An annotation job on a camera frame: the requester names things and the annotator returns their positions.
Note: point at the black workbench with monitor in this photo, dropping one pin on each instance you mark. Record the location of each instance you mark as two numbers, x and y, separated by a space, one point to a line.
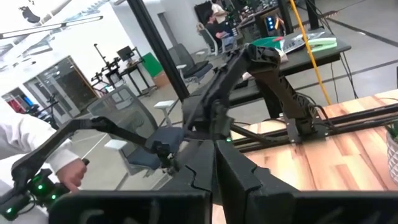
126 53

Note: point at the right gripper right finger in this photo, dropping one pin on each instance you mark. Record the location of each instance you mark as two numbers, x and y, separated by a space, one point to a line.
236 177

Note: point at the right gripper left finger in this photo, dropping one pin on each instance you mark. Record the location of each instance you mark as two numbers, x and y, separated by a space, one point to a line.
199 168

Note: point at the grey mesh office chair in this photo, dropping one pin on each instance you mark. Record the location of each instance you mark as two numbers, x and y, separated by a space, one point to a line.
124 109

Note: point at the black box with blue lights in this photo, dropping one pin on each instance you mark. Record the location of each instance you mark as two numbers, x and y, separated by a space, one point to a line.
271 23

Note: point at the green board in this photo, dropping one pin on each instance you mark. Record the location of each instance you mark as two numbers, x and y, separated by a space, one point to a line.
152 63

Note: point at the person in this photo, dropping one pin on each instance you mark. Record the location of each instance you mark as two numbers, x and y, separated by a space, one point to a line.
18 133
214 28
218 11

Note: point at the teal bag orange trim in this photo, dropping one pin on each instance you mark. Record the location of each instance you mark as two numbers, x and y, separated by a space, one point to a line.
265 42

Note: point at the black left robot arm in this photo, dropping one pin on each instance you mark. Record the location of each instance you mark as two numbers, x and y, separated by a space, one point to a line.
283 90

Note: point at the black side desk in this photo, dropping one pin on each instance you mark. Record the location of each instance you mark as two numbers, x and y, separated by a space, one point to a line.
298 62

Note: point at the cardboard box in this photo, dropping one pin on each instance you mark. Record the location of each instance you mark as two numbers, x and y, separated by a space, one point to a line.
161 80

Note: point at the black aluminium rig frame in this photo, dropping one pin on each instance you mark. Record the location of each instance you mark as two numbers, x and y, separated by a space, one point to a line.
158 46

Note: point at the succulent in white patterned pot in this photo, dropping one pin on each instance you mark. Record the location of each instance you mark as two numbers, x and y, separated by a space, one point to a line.
392 155

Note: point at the person's hand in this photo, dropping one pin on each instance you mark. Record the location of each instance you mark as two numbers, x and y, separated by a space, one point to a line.
73 175

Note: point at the mint green stapler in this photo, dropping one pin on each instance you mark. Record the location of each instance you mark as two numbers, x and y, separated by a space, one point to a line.
323 43

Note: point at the white chair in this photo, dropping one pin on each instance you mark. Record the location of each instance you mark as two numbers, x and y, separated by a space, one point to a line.
208 40

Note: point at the grey glossy flat object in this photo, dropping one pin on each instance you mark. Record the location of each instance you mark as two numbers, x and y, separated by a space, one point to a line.
295 43

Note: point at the grey padded chair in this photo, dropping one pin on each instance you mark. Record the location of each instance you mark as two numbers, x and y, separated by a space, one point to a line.
189 67

